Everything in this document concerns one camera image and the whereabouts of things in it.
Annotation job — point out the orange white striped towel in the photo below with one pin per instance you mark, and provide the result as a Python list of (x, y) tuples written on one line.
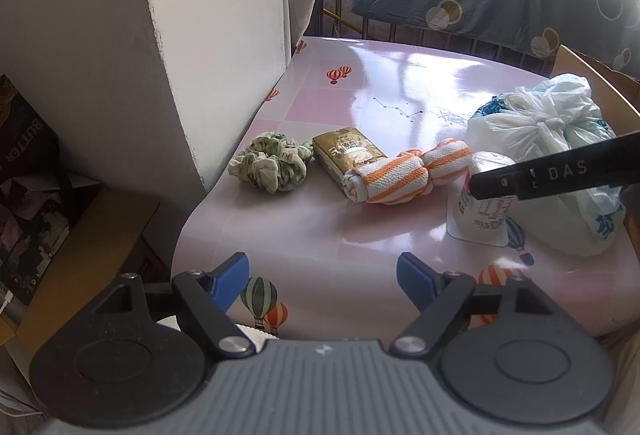
[(413, 174)]

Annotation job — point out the gold foil packet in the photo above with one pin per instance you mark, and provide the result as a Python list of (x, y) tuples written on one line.
[(342, 150)]

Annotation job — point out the white yogurt pouch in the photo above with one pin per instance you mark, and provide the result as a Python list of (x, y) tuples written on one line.
[(479, 221)]

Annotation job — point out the white knotted plastic bag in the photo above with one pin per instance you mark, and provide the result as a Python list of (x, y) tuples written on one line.
[(555, 116)]

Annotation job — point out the yellow stick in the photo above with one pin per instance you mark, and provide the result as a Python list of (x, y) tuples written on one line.
[(338, 19)]

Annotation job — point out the dark printed book box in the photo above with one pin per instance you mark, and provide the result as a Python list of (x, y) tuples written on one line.
[(35, 215)]

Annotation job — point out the brown cardboard box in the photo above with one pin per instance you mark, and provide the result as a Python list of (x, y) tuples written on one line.
[(616, 93)]

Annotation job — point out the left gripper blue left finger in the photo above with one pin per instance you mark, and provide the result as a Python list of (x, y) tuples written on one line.
[(204, 297)]

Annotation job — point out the green floral scrunchie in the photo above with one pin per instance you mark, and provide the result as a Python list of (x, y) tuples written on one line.
[(273, 163)]

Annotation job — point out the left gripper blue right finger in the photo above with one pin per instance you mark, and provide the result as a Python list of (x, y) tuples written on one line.
[(440, 298)]

